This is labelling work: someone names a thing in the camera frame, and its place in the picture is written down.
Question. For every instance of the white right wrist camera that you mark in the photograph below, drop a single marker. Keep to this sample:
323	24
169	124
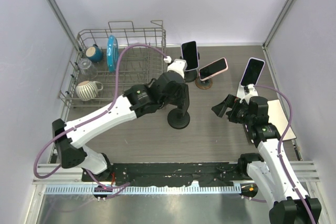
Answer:
251	92

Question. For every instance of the black rear phone stand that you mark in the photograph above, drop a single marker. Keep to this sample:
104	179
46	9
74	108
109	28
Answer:
190	76

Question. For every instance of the blue ceramic mug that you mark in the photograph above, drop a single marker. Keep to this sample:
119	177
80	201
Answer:
94	53

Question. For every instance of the black front phone stand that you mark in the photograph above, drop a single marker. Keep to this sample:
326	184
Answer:
179	117

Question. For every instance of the aluminium frame post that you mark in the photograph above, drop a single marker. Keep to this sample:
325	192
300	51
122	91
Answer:
63	23
279	20

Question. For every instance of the striped white mug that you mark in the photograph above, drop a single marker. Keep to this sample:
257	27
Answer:
88	90

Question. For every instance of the blue plate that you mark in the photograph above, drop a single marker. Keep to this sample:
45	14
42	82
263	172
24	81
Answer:
112	53

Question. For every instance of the lilac case phone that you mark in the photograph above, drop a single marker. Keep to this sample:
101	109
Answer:
252	72
190	55

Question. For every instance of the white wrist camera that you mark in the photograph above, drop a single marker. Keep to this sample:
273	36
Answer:
251	92
178	65

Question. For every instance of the pink case phone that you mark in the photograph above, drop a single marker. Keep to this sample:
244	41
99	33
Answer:
213	69

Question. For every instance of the right aluminium frame post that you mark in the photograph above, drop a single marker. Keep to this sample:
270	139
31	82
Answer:
279	20

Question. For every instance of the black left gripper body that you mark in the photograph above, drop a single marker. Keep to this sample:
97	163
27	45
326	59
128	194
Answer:
175	100

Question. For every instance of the white flat board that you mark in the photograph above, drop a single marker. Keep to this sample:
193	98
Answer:
278	118

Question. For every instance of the wooden round phone stand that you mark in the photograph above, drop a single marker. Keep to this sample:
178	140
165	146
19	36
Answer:
204	85

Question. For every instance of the grey wire dish rack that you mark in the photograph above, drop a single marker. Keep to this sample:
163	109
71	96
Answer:
140	60

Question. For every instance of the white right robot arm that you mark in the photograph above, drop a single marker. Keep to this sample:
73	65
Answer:
269	168

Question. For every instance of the black phone stand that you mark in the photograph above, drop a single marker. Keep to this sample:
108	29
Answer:
179	117
190	76

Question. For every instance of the lilac case phone rear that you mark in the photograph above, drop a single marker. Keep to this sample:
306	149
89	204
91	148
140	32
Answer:
190	55

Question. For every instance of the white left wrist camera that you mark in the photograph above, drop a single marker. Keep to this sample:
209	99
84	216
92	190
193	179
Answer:
178	65

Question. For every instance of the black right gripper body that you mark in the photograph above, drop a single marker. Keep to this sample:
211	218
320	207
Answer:
244	115

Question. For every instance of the clear drinking glass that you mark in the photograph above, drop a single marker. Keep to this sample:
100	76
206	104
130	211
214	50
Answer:
87	68

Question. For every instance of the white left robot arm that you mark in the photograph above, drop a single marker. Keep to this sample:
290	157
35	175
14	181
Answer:
137	101

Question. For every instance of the white slotted cable duct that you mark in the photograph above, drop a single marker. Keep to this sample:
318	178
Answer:
91	189

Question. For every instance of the left aluminium frame post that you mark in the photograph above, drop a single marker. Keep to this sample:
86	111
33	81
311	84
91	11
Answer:
63	23

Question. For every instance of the lilac case phone right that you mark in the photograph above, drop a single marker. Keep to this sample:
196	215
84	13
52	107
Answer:
252	72

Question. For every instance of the white angled phone stand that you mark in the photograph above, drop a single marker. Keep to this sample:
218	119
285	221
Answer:
242	91

